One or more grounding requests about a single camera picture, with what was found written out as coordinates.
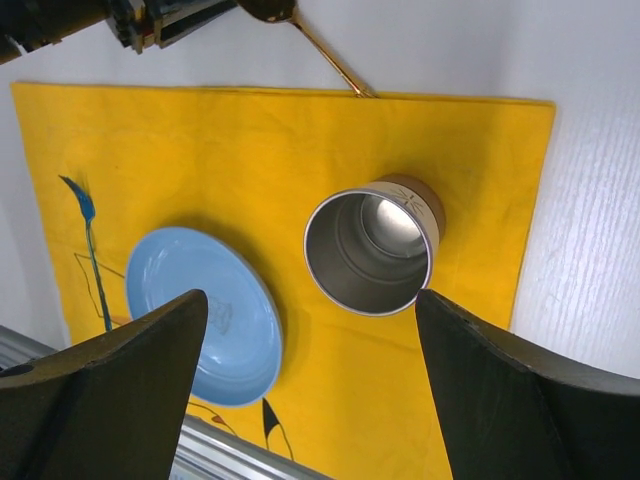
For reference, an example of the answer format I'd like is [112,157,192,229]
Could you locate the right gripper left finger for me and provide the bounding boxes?
[1,290,208,479]

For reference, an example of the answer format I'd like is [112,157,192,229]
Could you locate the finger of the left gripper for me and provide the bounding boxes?
[107,0,235,54]

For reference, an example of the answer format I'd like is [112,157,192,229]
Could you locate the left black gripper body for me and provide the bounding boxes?
[0,0,146,66]

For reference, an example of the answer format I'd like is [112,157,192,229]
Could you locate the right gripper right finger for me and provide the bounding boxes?
[415,290,639,479]

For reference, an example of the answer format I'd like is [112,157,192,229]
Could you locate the gold spoon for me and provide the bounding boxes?
[237,0,377,98]

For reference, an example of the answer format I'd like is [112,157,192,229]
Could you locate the blue plastic plate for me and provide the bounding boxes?
[125,227,283,407]

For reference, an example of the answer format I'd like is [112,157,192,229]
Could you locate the yellow Pikachu placemat cloth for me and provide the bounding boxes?
[11,83,555,479]

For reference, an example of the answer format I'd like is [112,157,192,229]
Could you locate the blue metal fork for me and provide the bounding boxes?
[59,175,113,332]

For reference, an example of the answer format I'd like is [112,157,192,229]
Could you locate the metal cup with paper sleeve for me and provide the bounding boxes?
[303,173,446,317]

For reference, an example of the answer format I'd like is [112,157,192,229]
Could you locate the aluminium mounting rail frame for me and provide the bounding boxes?
[1,327,326,479]

